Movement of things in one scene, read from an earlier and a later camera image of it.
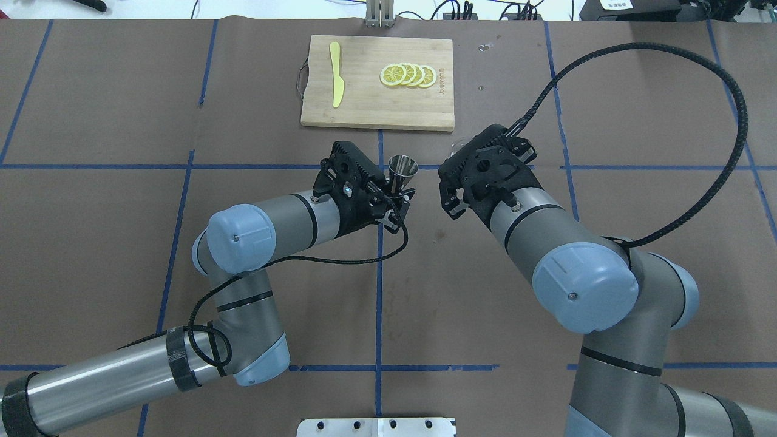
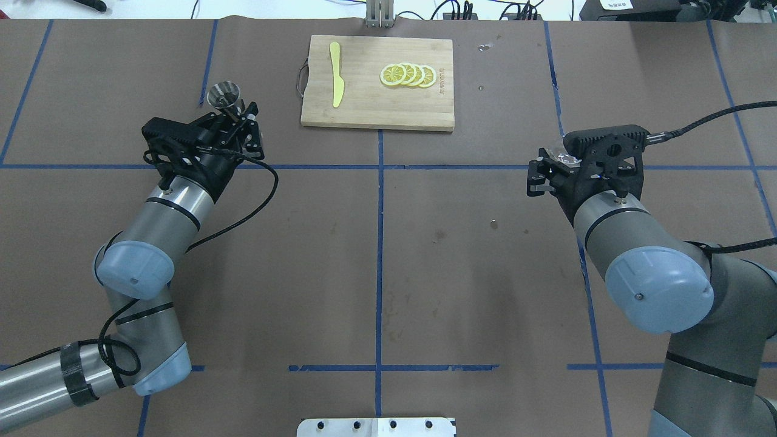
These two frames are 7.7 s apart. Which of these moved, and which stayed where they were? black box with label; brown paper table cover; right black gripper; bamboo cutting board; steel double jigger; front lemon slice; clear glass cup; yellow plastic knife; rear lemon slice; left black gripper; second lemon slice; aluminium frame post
Moved: right black gripper; clear glass cup; steel double jigger; left black gripper
Stayed: front lemon slice; second lemon slice; black box with label; rear lemon slice; aluminium frame post; bamboo cutting board; brown paper table cover; yellow plastic knife
